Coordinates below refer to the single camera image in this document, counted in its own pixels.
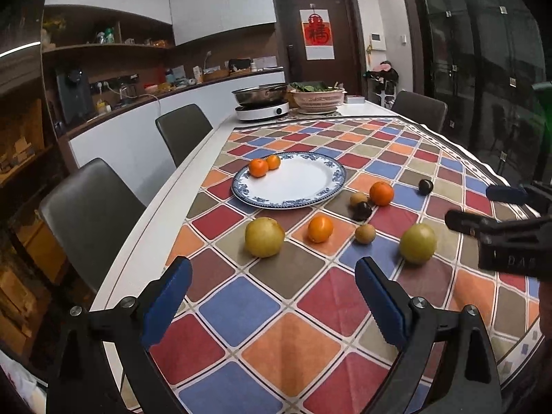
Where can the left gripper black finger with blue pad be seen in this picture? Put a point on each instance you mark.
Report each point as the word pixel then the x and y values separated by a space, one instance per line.
pixel 82 381
pixel 466 379

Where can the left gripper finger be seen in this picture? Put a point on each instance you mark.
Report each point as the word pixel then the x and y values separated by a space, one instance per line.
pixel 467 223
pixel 536 195

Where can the green yellow apple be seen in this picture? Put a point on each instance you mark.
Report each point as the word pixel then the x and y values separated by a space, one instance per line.
pixel 418 244

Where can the dark plum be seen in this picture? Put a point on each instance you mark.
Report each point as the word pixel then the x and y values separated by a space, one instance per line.
pixel 425 186
pixel 362 211

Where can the brown kiwi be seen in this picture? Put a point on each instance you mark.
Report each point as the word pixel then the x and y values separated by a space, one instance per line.
pixel 358 198
pixel 365 234

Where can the small orange mandarin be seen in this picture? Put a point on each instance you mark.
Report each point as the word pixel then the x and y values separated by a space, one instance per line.
pixel 320 228

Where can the yellow pear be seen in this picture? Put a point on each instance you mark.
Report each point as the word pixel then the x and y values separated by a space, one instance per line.
pixel 264 237

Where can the white kitchen counter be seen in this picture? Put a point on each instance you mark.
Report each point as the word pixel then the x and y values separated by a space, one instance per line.
pixel 146 144

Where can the grey chair right side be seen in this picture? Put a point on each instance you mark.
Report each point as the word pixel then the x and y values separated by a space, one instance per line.
pixel 421 109

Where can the grey chair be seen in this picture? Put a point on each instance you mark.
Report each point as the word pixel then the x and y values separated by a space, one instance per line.
pixel 421 109
pixel 91 213
pixel 182 130

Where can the near grey chair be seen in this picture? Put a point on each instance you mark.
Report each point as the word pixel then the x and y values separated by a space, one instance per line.
pixel 91 213

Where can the blue white porcelain plate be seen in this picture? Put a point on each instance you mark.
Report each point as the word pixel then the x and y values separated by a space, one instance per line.
pixel 303 179

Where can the pink basket with greens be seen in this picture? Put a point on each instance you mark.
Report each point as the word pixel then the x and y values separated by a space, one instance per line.
pixel 317 97

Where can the small mandarin on plate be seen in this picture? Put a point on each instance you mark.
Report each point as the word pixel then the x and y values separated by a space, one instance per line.
pixel 273 161

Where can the large mandarin on plate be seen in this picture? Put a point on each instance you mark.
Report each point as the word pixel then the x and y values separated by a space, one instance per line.
pixel 257 168

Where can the steel pot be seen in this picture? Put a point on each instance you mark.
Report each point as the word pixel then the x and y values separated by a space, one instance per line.
pixel 261 94

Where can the far grey chair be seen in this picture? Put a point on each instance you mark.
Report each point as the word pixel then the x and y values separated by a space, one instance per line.
pixel 182 130

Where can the white induction cooker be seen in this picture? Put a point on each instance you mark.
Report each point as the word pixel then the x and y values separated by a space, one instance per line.
pixel 261 112

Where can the red white door poster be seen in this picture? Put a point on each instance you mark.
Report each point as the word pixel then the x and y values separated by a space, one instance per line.
pixel 317 34

